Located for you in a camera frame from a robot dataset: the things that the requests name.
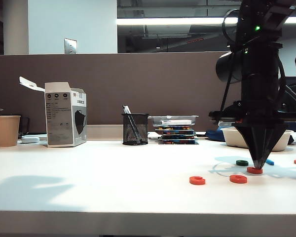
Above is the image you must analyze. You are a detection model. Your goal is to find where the black mesh pen holder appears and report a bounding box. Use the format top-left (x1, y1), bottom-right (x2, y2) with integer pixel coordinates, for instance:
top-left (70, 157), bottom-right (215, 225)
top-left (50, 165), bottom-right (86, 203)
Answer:
top-left (121, 113), bottom-right (149, 146)

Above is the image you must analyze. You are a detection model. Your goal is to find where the clear plastic box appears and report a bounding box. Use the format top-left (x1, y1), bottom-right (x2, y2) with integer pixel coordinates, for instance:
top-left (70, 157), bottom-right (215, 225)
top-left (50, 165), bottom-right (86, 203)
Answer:
top-left (148, 115), bottom-right (199, 128)

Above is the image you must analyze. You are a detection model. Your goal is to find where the black and white pen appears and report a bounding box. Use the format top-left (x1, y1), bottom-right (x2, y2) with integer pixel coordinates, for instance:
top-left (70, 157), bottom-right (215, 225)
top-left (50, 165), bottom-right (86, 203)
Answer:
top-left (122, 105), bottom-right (143, 144)

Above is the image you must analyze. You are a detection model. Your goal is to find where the brown paper cup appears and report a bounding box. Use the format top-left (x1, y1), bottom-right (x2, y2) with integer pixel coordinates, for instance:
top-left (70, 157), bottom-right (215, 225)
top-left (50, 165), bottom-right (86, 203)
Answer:
top-left (0, 116), bottom-right (22, 148)

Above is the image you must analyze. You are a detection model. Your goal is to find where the brown desk partition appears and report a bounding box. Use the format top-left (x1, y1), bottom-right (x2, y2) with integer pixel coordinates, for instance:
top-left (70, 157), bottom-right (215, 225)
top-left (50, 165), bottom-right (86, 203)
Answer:
top-left (0, 52), bottom-right (245, 133)

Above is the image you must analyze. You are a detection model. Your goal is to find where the red letter g magnet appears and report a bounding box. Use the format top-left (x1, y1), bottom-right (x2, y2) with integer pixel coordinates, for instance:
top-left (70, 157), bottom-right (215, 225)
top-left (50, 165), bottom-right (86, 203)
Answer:
top-left (189, 176), bottom-right (206, 186)

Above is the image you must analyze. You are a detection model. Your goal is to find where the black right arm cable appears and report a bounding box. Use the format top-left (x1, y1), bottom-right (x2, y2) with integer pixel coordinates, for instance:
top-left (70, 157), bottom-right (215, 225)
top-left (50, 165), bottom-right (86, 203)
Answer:
top-left (219, 8), bottom-right (247, 112)

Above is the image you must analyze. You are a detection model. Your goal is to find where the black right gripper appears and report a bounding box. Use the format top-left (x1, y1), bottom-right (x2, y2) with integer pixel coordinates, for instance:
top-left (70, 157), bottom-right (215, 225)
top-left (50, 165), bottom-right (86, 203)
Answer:
top-left (208, 100), bottom-right (296, 168)

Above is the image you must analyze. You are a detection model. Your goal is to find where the small white plastic case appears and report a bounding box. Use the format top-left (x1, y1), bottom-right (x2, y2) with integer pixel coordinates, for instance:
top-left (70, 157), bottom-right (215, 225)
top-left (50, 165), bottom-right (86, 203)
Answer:
top-left (21, 136), bottom-right (40, 144)

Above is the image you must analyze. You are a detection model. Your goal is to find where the white face mask box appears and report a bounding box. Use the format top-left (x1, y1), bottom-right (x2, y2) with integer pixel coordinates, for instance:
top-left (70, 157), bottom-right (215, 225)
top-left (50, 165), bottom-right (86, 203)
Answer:
top-left (19, 76), bottom-right (88, 148)

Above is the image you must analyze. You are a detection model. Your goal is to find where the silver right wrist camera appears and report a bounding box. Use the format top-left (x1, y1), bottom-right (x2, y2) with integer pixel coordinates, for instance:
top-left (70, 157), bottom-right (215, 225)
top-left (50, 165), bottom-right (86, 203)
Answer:
top-left (218, 120), bottom-right (237, 128)

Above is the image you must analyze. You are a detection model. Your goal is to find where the white ceiling light strip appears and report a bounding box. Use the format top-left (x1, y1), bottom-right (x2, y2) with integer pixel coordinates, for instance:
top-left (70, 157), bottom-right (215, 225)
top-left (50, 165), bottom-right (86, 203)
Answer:
top-left (116, 16), bottom-right (296, 25)

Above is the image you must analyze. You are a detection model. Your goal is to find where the beige pulp bowl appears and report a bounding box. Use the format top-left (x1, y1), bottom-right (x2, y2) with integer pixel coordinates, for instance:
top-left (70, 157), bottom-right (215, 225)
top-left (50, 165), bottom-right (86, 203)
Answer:
top-left (221, 127), bottom-right (295, 152)

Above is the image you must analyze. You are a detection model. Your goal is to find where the red letter o magnet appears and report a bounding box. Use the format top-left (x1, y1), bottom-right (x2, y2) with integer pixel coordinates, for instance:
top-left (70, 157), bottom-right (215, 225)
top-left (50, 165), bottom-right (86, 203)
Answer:
top-left (246, 166), bottom-right (264, 175)
top-left (229, 174), bottom-right (248, 184)

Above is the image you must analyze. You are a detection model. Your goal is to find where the metal wall plate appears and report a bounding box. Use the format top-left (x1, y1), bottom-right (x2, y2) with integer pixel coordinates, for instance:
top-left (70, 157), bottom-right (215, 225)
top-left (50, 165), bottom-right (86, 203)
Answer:
top-left (64, 38), bottom-right (78, 55)

